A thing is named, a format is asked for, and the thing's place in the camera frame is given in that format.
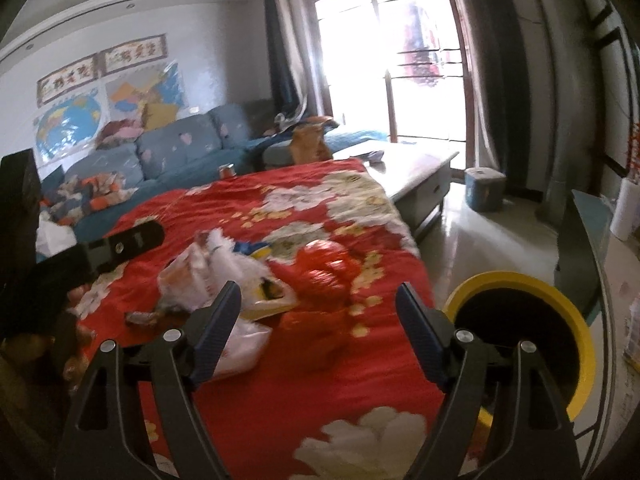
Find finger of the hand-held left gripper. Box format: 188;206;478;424
82;220;166;278

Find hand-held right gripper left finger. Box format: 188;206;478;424
54;280;243;480

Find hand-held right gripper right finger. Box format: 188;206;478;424
395;282;583;480

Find clear white plastic bag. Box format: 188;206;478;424
212;312;275;378

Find yellow white snack packet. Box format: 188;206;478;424
245;277;298;321

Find white orange-print plastic bag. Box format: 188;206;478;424
157;229;273;311

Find red plastic bag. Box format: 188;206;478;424
272;240;361;311

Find yellow trash bin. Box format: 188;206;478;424
442;271;598;426

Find white cloth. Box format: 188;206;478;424
37;220;76;261

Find colourful clothes pile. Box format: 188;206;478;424
40;172;138;221

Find brown snack wrapper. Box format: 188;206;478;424
125;310;188;328

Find blue wrapper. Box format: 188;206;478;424
235;242;271;261

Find red floral blanket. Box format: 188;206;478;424
65;157;481;480

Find blue floral sofa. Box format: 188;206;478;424
37;102;391;241

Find world map poster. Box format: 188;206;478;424
32;89;106;166

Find pink floral pillow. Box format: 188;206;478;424
95;117;146;148

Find yellow cushion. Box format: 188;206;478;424
142;102;176;131

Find framed calligraphy picture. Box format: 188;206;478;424
97;34;168;76
36;66;98;108

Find colourful country map poster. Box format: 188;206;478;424
102;62;186;126

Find blue storage stool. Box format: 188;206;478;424
464;166;507;212

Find glass top tv stand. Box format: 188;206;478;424
555;190;640;480

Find brown paper bag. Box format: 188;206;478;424
290;122;333;165

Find paper towel roll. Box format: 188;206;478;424
609;177;638;241

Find dark slim curtain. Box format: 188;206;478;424
262;0;321;121

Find red artificial flowers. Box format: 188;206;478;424
627;120;640;181

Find dark wide curtain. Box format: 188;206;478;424
457;0;531;171

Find glass balcony door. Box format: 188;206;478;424
295;0;476;143

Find standing air conditioner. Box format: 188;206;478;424
530;0;601;221

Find black wall frame decor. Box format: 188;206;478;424
590;0;640;181

